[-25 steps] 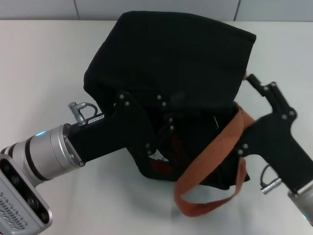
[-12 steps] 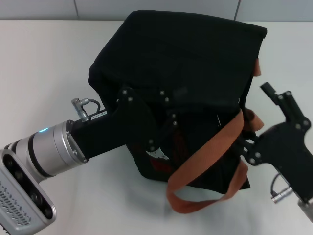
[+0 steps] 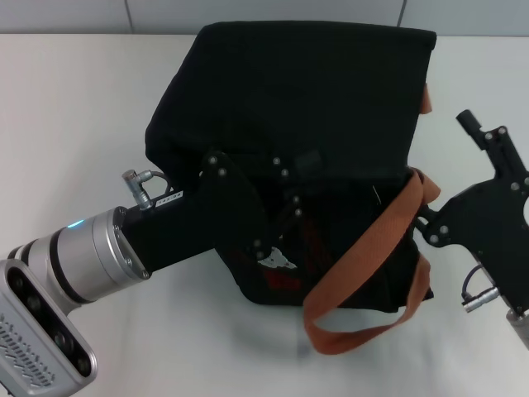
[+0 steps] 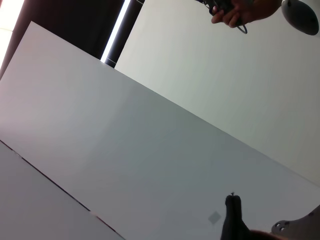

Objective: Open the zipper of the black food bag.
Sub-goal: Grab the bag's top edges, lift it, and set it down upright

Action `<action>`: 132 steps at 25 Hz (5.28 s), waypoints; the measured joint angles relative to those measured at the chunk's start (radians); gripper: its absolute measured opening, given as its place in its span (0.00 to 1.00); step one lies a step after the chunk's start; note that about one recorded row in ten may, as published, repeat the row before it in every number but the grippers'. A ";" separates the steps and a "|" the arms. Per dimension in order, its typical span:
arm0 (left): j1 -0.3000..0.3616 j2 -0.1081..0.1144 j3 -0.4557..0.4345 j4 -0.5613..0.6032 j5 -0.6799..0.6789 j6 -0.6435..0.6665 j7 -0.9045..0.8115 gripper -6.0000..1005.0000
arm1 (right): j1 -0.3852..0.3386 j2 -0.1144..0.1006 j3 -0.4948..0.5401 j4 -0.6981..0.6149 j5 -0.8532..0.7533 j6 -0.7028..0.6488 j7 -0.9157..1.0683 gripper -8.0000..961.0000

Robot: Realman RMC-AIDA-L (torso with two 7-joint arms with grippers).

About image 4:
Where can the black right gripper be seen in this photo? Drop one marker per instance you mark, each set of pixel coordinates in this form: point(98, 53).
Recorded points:
point(295, 225)

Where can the black fabric food bag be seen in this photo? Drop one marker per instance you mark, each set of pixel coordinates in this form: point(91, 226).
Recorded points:
point(233, 215)

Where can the person's bare hand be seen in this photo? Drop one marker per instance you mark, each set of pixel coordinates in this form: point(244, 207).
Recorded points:
point(250, 12)

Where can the grey rounded dome housing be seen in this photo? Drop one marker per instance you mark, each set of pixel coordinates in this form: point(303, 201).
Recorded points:
point(300, 15)

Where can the black handheld device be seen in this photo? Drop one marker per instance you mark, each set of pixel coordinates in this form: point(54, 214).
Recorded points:
point(222, 5)

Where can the bright light strip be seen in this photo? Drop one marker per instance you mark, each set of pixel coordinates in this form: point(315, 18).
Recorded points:
point(117, 25)

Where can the small grey wall sticker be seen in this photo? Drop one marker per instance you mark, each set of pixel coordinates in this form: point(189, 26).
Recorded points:
point(215, 217)

